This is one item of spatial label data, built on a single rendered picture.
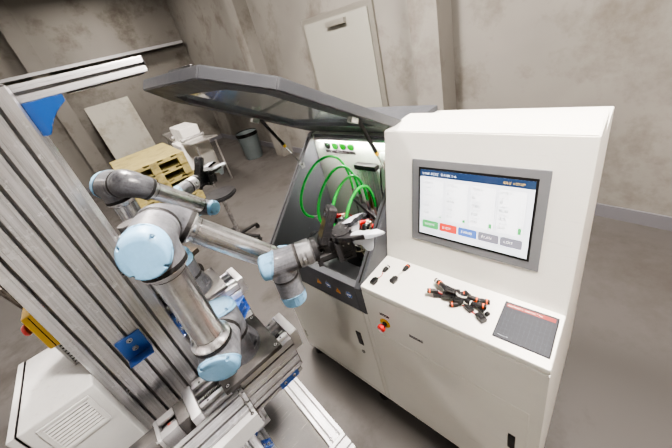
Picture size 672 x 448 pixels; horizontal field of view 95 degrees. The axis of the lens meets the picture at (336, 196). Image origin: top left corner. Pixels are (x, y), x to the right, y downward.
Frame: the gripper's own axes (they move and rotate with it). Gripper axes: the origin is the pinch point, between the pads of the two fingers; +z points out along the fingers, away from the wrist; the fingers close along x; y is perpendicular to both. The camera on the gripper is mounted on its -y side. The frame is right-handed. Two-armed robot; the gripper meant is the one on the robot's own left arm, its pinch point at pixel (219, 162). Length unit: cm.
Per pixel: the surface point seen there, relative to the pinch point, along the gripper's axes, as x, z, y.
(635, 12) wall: 225, 167, -46
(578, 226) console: 165, -30, -6
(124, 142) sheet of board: -594, 310, 143
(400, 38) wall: 54, 249, -34
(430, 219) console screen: 121, -17, 8
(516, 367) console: 153, -56, 33
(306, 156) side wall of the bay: 42, 28, 6
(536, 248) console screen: 156, -30, 5
